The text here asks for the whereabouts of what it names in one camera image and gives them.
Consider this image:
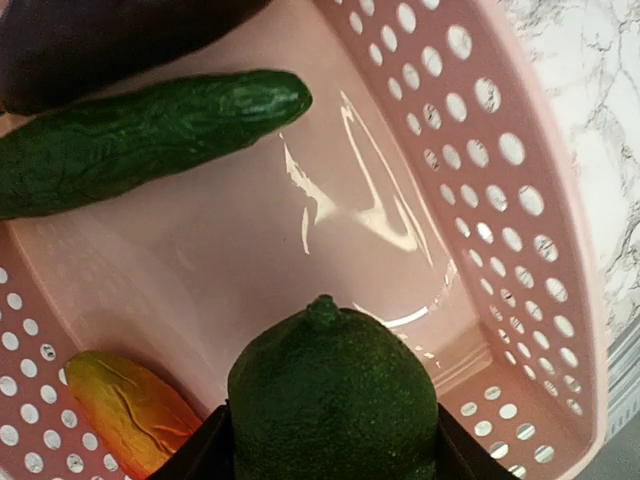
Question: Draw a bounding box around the green toy cucumber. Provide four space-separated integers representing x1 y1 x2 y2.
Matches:
1 70 313 220

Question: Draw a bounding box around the pink perforated plastic basket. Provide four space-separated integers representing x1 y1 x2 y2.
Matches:
1 1 607 479

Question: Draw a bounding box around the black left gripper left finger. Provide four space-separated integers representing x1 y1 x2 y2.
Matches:
149 404 235 480

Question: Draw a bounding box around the dark purple toy eggplant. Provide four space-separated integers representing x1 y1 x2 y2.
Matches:
1 0 267 116

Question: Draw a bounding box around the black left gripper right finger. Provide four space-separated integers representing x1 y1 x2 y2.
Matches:
435 404 510 480

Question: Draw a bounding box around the green toy avocado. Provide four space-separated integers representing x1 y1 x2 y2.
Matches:
227 295 438 479

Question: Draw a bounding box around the red orange toy mango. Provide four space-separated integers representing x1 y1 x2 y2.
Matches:
65 350 202 479

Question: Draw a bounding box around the aluminium front frame rail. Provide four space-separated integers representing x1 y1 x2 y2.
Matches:
593 323 639 479

